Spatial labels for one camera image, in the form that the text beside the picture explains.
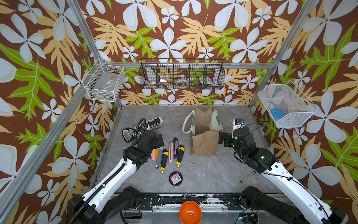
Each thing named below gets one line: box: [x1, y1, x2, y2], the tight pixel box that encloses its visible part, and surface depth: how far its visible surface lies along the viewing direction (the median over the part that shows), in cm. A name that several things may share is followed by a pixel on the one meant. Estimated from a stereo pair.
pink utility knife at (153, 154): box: [151, 148, 156, 161], surface depth 93 cm
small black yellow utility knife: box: [176, 144, 186, 168], surface depth 93 cm
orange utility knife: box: [154, 148, 159, 160], surface depth 93 cm
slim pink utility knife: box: [168, 142, 174, 164], surface depth 95 cm
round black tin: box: [168, 171, 183, 186], surface depth 82 cm
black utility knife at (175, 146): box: [172, 137, 179, 159], surface depth 97 cm
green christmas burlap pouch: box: [182, 105, 223, 156], surface depth 90 cm
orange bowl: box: [179, 200, 203, 224], surface depth 70 cm
